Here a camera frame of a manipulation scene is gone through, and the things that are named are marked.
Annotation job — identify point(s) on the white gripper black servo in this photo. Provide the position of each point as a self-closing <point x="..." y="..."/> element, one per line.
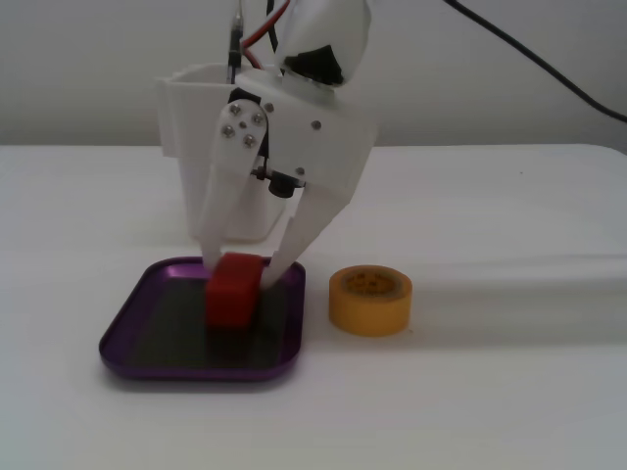
<point x="318" y="147"/>

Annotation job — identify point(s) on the red cube block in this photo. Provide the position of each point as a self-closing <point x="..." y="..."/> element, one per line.
<point x="230" y="298"/>

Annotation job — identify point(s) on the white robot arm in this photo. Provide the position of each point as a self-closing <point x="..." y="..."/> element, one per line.
<point x="333" y="24"/>

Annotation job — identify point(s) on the white plastic container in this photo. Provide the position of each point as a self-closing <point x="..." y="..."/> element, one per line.
<point x="181" y="147"/>

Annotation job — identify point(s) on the black clear ballpoint pen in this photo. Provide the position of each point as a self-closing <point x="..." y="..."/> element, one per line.
<point x="235" y="49"/>

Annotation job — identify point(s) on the yellow tape roll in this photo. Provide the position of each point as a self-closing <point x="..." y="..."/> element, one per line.
<point x="367" y="313"/>

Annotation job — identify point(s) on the purple metal tray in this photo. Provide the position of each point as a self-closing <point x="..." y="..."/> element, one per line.
<point x="157" y="343"/>

